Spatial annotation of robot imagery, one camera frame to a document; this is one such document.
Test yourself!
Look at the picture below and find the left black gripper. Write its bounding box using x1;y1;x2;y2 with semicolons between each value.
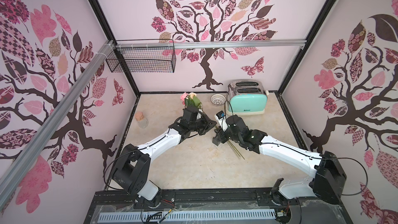
189;114;217;135

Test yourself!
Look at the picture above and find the pink artificial rose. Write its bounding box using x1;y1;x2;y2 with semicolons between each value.
180;92;245;159

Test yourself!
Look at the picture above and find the peach artificial rose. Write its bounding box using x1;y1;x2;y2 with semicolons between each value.
184;93;245;159

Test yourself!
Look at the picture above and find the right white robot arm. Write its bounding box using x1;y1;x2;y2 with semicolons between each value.
213;111;347;205

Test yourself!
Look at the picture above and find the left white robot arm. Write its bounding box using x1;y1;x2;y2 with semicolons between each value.
110;106;217;205

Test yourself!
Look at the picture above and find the patterned white bowl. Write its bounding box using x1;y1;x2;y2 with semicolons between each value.
210;94;227;106

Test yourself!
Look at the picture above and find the mint green toaster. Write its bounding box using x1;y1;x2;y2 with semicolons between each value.
226;80;269;116

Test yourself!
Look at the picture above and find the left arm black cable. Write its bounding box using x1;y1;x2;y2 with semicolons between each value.
103;149;137;190

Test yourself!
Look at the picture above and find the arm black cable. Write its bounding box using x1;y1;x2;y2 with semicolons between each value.
103;149;137;190
320;157;369;197

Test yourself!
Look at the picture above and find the rear aluminium frame rail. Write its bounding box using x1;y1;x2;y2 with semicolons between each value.
116;39;307;49

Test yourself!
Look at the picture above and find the aluminium frame rail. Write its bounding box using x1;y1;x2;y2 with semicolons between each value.
116;39;307;49
1;40;115;208

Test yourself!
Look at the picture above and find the white slotted cable duct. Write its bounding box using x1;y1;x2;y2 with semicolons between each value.
97;209;276;224

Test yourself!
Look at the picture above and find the black wire basket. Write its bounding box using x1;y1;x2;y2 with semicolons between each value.
106;38;177;73

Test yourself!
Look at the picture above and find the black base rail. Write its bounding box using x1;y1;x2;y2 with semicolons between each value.
84;188;352;224

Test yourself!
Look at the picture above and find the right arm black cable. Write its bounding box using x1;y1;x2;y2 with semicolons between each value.
320;157;369;197

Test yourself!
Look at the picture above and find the left aluminium frame rail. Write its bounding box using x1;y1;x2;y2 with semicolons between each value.
1;40;115;208

